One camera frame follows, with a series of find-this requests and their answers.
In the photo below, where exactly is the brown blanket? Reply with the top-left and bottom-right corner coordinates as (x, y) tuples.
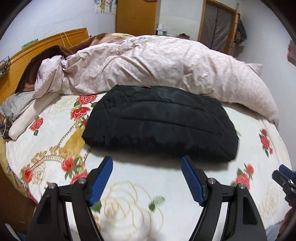
(14, 32), (135, 95)

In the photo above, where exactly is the wooden wardrobe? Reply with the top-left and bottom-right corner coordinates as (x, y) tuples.
(115, 0), (159, 36)

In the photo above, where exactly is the grey cloth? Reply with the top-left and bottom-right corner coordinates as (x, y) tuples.
(1, 91), (35, 123)

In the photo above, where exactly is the cardboard box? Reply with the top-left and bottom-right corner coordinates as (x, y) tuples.
(178, 34), (190, 40)

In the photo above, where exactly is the black hooded puffer jacket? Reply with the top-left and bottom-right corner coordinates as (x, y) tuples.
(82, 85), (239, 162)

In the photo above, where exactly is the white floral rose bedsheet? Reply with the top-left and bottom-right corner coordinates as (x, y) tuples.
(3, 95), (291, 240)

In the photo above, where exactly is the wooden headboard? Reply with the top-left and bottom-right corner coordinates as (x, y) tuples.
(1, 28), (89, 101)

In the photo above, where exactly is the grey wall box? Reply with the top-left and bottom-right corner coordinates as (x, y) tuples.
(287, 40), (296, 65)

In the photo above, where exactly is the cartoon couple wall sticker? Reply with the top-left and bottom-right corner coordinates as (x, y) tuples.
(94, 0), (117, 15)

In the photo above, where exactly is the white long pillow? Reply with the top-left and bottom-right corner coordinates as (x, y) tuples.
(9, 92), (60, 140)

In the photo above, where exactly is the person right hand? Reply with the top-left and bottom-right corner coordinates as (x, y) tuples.
(279, 204), (295, 235)

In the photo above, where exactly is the pink patterned duvet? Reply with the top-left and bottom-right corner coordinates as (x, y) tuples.
(35, 35), (279, 125)

